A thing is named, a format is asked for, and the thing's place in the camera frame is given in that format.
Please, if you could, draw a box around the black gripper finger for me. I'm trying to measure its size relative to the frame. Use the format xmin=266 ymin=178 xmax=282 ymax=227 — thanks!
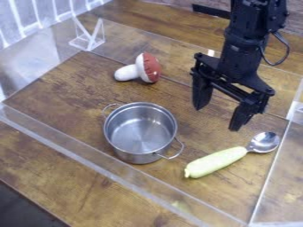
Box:
xmin=193 ymin=74 xmax=214 ymax=110
xmin=229 ymin=103 xmax=257 ymax=131

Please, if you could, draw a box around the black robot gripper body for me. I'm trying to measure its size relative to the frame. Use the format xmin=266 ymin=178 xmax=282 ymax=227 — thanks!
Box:
xmin=191 ymin=28 xmax=275 ymax=114

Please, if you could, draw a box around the green handled metal spoon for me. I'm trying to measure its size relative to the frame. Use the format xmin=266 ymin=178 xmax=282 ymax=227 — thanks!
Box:
xmin=185 ymin=132 xmax=281 ymax=178

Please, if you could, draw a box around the small stainless steel pot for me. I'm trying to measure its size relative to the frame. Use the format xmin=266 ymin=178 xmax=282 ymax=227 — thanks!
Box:
xmin=102 ymin=102 xmax=185 ymax=164

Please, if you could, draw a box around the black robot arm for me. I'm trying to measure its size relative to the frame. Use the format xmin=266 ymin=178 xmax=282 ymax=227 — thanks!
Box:
xmin=191 ymin=0 xmax=289 ymax=131

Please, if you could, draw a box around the red white toy mushroom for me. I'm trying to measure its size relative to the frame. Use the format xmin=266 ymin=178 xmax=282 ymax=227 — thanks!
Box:
xmin=114 ymin=52 xmax=162 ymax=83

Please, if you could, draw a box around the black strip on table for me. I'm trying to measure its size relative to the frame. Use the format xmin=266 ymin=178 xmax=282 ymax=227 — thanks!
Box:
xmin=193 ymin=4 xmax=231 ymax=20

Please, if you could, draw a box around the clear acrylic triangular bracket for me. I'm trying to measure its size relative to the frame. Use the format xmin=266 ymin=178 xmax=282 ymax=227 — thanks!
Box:
xmin=69 ymin=17 xmax=106 ymax=51

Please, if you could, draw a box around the clear acrylic enclosure wall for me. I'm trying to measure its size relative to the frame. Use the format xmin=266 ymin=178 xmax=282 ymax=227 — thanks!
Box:
xmin=0 ymin=0 xmax=303 ymax=227

